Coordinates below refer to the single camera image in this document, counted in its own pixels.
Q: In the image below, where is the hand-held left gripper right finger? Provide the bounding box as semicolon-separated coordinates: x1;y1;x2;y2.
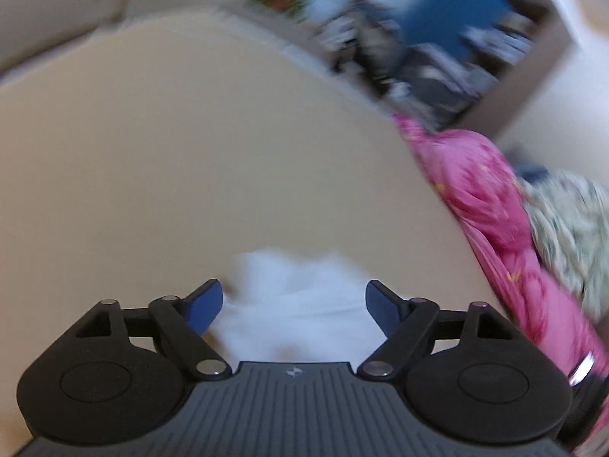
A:
357;280;519;382

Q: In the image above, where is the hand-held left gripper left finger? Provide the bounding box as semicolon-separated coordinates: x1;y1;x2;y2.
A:
73;278;234;382

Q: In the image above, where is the white long-sleeved shirt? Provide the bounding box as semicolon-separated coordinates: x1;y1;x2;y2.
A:
209;248;398;363

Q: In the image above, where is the pink patterned cloth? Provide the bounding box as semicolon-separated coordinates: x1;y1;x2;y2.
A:
392;114;600;377

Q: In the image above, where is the pale green patterned cloth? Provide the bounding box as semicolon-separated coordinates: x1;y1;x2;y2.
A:
521;169;609;315

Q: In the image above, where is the dark clutter pile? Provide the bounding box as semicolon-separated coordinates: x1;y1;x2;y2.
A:
319;0;500;129

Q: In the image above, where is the blue panel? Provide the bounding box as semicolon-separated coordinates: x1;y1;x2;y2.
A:
304;0;517;86

